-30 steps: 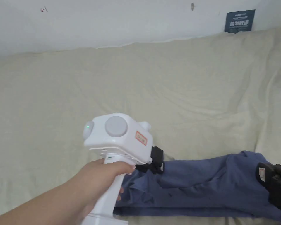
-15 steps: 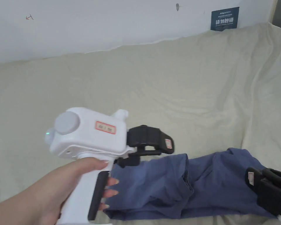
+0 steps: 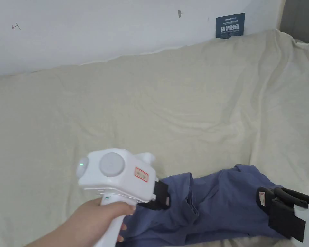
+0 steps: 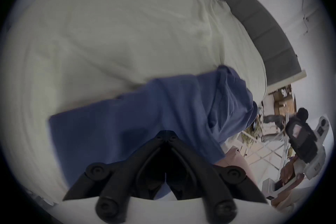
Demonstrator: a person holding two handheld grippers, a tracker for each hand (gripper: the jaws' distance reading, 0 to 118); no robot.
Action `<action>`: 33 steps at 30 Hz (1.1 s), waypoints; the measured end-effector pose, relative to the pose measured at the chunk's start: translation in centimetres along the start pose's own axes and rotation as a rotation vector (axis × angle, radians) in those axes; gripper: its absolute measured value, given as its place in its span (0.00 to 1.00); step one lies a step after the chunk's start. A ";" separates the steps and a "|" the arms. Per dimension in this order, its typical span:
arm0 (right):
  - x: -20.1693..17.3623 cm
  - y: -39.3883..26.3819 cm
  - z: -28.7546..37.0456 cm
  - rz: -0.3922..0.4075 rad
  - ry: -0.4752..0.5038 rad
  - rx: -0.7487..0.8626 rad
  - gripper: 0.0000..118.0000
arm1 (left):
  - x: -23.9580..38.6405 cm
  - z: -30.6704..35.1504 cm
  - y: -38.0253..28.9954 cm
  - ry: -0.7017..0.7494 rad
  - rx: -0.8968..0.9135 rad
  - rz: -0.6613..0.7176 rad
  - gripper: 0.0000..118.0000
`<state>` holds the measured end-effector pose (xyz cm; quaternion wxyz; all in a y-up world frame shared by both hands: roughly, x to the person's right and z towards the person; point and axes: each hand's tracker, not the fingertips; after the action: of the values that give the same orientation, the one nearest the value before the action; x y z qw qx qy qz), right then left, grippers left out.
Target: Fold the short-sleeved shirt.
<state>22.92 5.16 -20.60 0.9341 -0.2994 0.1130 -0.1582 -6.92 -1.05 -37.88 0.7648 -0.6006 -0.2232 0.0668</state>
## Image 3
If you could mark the person's left hand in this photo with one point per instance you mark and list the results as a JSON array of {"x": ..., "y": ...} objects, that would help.
[{"x": 97, "y": 218}]

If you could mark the bed with beige sheet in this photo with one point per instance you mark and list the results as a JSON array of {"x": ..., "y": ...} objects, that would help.
[{"x": 144, "y": 103}]

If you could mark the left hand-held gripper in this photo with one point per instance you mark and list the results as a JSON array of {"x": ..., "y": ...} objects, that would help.
[{"x": 113, "y": 169}]

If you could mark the person's left forearm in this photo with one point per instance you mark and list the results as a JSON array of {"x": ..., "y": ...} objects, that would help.
[{"x": 59, "y": 235}]

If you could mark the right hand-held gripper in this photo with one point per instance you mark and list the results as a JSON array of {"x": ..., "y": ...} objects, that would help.
[{"x": 285, "y": 221}]

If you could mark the dark blue shirt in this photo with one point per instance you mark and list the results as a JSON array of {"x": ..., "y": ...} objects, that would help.
[{"x": 221, "y": 205}]

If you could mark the dark blue sign card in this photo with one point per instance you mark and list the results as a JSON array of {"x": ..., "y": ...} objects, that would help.
[{"x": 230, "y": 25}]

